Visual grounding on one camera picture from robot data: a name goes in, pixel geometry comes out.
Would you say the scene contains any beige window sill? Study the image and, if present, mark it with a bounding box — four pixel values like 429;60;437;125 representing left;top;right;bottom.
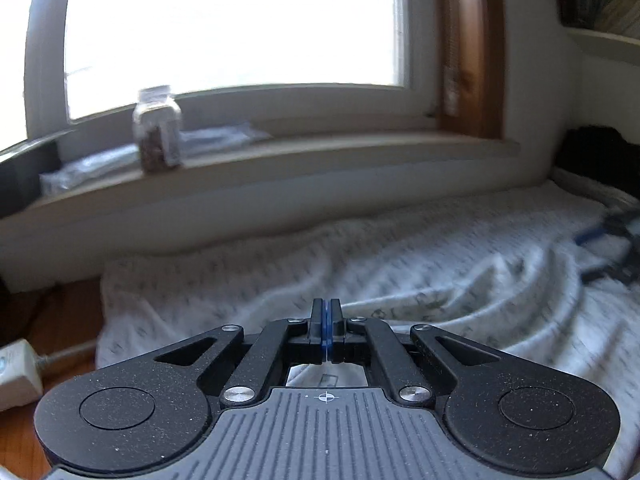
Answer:
27;132;520;212

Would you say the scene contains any wooden window frame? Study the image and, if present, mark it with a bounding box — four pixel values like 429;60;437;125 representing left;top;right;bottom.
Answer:
436;0;506;140

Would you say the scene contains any white power strip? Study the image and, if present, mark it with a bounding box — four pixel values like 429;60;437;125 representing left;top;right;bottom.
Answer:
0;339;43;412

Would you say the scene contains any black box on sill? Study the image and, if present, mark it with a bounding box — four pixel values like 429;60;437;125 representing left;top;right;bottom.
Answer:
0;139;62;218

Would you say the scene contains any clear plastic bag on sill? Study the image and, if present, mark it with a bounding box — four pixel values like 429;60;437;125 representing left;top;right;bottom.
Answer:
39;124;270;197

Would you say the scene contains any glass jar on sill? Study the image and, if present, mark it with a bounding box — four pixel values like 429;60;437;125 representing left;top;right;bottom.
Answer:
132;86;182;174

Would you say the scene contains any black folded clothes pile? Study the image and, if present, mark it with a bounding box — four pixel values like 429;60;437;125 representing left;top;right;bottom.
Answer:
552;125;640;198

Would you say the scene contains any white wall shelf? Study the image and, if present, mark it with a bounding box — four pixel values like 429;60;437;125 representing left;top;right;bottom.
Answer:
566;27;640;66

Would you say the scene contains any white patterned garment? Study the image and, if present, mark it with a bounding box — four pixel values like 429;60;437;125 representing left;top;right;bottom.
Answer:
96;183;639;479

